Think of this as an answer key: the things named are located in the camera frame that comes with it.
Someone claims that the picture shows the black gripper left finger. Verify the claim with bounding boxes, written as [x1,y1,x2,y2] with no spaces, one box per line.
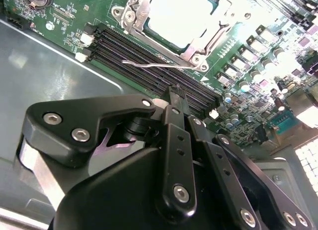
[16,85,197,218]

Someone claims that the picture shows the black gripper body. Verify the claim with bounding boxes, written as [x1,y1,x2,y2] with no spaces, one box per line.
[53,114,239,230]

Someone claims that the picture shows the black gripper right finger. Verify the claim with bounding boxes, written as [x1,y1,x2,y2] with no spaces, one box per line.
[176,87,316,230]

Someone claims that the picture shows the metal wire locking lever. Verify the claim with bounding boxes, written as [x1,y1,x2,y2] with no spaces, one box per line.
[121,60,199,70]

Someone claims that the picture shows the silver CPU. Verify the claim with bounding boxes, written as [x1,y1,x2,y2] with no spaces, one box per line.
[144,0,232,52]

